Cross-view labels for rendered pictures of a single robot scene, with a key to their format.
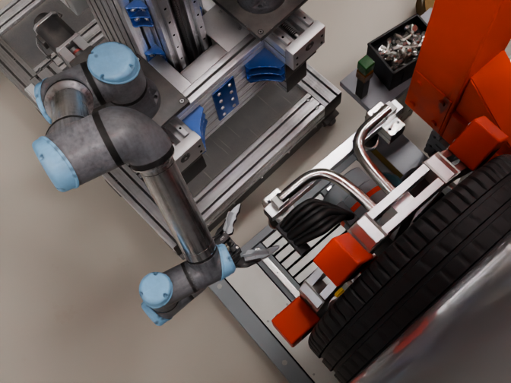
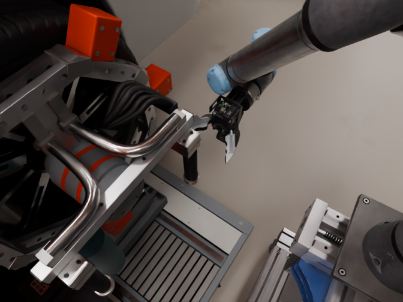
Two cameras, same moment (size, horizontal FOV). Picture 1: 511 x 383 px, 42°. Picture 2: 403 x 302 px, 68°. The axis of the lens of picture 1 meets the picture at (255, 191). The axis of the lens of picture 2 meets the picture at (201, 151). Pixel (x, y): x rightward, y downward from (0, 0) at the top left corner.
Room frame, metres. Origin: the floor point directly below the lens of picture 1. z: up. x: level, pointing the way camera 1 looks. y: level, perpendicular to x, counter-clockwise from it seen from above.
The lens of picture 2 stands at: (0.87, -0.18, 1.50)
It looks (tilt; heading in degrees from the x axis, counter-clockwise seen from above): 58 degrees down; 154
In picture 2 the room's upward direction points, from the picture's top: straight up
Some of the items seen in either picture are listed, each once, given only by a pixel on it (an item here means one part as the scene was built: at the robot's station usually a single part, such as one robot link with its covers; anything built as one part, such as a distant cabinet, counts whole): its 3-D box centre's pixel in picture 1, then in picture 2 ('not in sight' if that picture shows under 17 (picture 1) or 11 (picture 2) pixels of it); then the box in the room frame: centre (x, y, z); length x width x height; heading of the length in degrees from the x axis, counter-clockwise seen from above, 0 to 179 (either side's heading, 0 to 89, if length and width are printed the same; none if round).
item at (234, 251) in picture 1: (217, 257); (230, 110); (0.43, 0.13, 0.86); 0.12 x 0.08 x 0.09; 119
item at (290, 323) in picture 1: (295, 321); (153, 85); (0.24, -0.03, 0.85); 0.09 x 0.08 x 0.07; 119
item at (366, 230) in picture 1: (390, 234); (74, 161); (0.40, -0.30, 0.85); 0.54 x 0.07 x 0.54; 119
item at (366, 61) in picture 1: (366, 64); not in sight; (0.99, -0.41, 0.64); 0.04 x 0.04 x 0.04; 29
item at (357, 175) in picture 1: (369, 213); (95, 176); (0.46, -0.27, 0.85); 0.21 x 0.14 x 0.14; 29
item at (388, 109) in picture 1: (392, 145); (42, 185); (0.55, -0.33, 1.03); 0.19 x 0.18 x 0.11; 29
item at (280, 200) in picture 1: (328, 200); (121, 112); (0.46, -0.15, 1.03); 0.19 x 0.18 x 0.11; 29
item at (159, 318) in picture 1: (166, 301); (258, 77); (0.35, 0.27, 0.85); 0.11 x 0.08 x 0.09; 119
